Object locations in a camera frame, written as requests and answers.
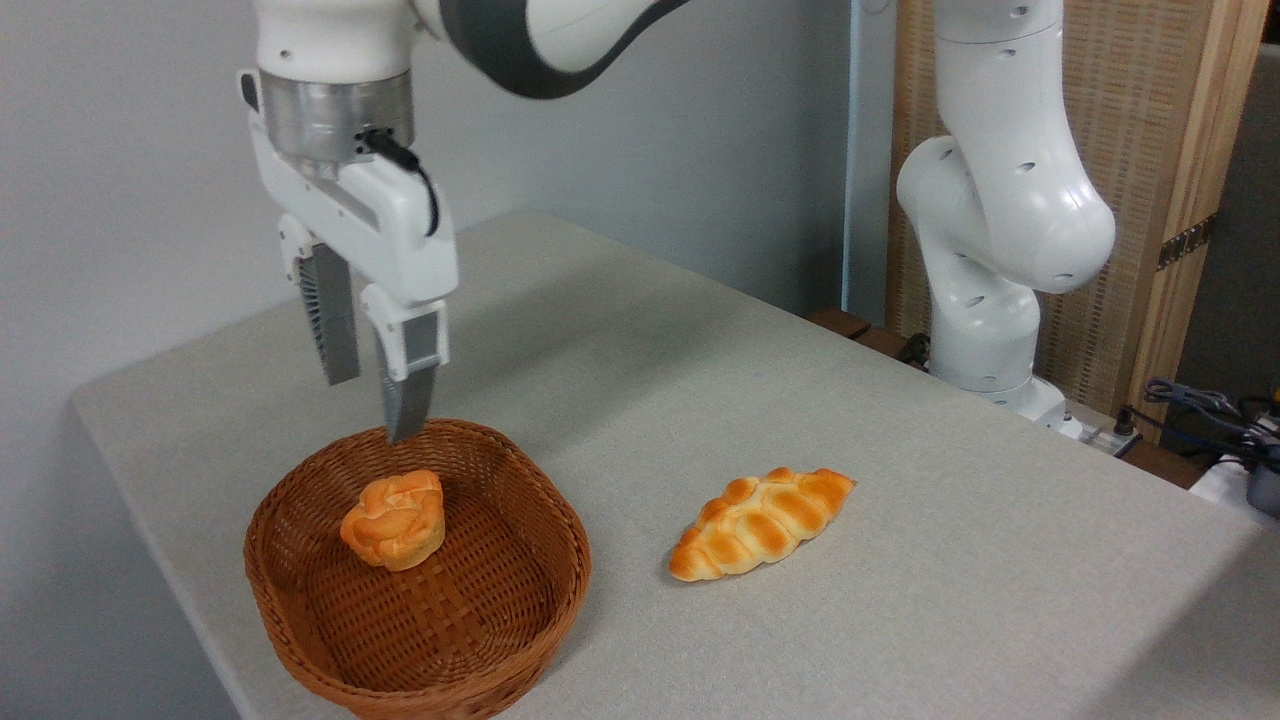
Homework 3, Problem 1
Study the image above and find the brown woven wicker basket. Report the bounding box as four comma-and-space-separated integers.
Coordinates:
243, 418, 592, 720

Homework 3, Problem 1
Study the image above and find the long braided bread loaf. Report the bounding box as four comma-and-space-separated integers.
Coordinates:
668, 467, 857, 583

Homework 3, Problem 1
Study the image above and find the blue grey cable bundle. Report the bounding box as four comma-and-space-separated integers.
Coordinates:
1122, 377, 1280, 463

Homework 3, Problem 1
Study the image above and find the brown wooden board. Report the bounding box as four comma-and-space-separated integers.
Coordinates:
807, 307, 933, 369

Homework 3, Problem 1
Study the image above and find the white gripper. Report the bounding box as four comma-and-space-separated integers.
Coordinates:
237, 69, 462, 445

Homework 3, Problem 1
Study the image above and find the light blue wall trim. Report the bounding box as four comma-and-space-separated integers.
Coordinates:
842, 0, 893, 323

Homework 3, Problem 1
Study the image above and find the round golden bread roll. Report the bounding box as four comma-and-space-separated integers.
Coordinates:
339, 469, 447, 573

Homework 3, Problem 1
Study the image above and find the dark grey partition panel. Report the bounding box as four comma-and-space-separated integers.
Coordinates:
1174, 44, 1280, 405

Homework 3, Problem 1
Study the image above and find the dark metal screen hinge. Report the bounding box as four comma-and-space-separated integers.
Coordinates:
1156, 213, 1220, 272

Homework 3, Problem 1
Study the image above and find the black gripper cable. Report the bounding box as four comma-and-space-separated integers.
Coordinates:
357, 127, 442, 239

